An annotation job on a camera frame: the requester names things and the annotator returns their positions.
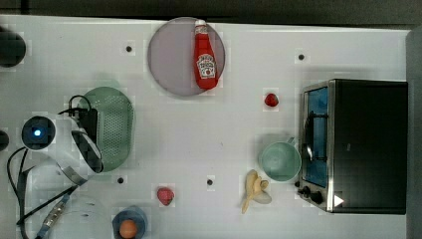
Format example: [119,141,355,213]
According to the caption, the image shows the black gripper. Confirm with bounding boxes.
[79,109,98,142]

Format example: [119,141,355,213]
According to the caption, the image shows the green plastic strainer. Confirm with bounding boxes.
[78,85,135,171]

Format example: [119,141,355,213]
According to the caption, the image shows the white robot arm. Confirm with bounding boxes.
[17,113,104,239]

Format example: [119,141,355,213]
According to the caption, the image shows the black cylinder cup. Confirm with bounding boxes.
[0,28,26,68]

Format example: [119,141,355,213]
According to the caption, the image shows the blue bowl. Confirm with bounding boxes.
[111,205,148,239]

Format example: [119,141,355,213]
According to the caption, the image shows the round grey plate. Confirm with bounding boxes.
[147,17,206,97]

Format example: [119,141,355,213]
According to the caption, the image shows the red green strawberry toy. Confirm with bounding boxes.
[156,187,175,206]

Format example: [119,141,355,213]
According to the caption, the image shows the orange ball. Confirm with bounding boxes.
[118,219,138,239]

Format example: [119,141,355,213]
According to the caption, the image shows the red ketchup bottle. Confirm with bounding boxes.
[193,20,218,90]

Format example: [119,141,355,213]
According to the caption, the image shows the peeled yellow banana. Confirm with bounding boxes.
[241,169,272,214]

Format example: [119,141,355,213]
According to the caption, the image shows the small red strawberry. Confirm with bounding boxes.
[264,94,279,108]

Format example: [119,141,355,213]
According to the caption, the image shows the green plastic cup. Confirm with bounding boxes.
[258,137,302,182]

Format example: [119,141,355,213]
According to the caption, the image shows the black toaster oven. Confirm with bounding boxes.
[296,79,408,215]

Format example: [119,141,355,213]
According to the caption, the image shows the dark cylinder post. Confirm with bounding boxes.
[0,130,9,151]

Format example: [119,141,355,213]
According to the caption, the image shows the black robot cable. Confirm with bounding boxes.
[6,94,93,239]

